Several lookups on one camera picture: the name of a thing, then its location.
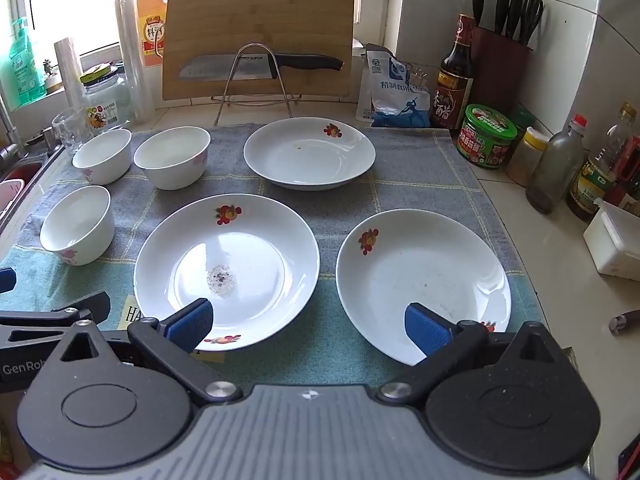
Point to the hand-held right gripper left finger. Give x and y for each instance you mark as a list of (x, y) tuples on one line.
[(190, 322)]

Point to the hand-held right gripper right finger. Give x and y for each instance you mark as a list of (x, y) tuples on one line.
[(425, 330)]

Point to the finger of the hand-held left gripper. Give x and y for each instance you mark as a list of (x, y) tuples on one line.
[(55, 317), (6, 280)]

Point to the white plate with fruit print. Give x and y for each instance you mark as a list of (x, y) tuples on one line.
[(425, 260), (240, 250), (300, 160)]

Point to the white bowl with pink flowers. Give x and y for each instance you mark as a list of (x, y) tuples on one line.
[(102, 155), (172, 160), (75, 225)]

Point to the pink plastic container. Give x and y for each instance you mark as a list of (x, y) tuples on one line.
[(10, 200)]

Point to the kitchen sink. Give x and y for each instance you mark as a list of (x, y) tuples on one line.
[(25, 170)]

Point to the metal faucet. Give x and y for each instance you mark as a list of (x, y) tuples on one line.
[(10, 132)]

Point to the grey and teal checked towel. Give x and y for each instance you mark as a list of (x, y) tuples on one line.
[(410, 180)]

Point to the clear glass cup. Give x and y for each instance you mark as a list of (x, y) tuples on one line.
[(67, 130)]

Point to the yellow lidded spice jar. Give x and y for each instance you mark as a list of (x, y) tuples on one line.
[(527, 157)]

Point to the glass jar with dark lid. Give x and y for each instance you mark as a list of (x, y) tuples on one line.
[(105, 105)]

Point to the green lidded sauce jar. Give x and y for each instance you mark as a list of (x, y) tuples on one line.
[(487, 137)]

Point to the glass bottle with red cap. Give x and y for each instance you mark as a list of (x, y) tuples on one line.
[(555, 170)]

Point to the white plastic container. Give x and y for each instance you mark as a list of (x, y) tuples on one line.
[(615, 245)]

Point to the small figurine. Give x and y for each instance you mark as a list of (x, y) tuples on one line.
[(50, 72)]

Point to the green dish soap bottle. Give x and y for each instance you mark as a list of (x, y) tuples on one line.
[(22, 65)]

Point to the short clear plastic wrap roll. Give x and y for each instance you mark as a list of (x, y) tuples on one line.
[(67, 70)]

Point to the small green lidded jar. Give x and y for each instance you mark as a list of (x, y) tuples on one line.
[(523, 120)]

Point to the white and blue salt bag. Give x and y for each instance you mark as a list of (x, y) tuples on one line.
[(395, 95)]

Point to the oil bottle with yellow cap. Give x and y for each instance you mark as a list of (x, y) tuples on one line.
[(600, 170)]

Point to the dark soy sauce bottle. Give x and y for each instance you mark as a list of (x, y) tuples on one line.
[(455, 85)]

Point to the tall clear plastic wrap roll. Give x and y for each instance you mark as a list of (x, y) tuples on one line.
[(131, 60)]

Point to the dark red knife block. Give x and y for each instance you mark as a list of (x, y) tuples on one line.
[(500, 75)]

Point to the red packet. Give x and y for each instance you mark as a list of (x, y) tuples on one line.
[(631, 160)]

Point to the window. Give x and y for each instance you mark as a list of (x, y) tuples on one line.
[(90, 0)]

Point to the bamboo cutting board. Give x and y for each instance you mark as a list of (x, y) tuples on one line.
[(260, 15)]

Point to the black scissors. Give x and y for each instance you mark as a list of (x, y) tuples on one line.
[(531, 17)]

